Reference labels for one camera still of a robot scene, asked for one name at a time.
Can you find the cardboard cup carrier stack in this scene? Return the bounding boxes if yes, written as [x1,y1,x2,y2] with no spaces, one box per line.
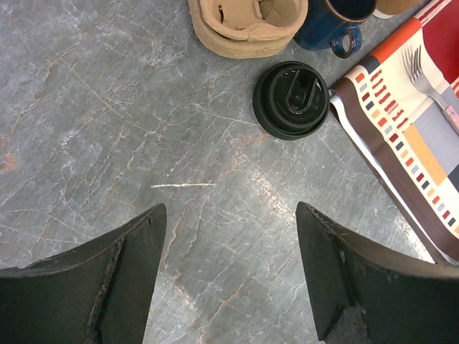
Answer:
[188,0,308,59]

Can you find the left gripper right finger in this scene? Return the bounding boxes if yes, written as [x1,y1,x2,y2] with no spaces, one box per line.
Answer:
[295,202,458,343]

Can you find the patterned colourful placemat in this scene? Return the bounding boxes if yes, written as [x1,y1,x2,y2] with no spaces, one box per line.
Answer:
[331,1,458,265]

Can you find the dark blue ceramic mug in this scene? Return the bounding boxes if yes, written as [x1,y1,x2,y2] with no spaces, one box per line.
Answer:
[293,0,377,59]

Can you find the black plastic coffee lid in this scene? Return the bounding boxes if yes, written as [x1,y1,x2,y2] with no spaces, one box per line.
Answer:
[252,61,330,140]

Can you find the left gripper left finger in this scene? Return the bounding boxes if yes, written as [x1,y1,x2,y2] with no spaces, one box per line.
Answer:
[1,204,167,343]

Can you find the stack of brown paper cups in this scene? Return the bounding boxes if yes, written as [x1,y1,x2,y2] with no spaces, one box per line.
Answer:
[373,0,420,19]

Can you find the fork with pink handle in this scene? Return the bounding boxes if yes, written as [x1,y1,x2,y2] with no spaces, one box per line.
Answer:
[402,46,458,134]

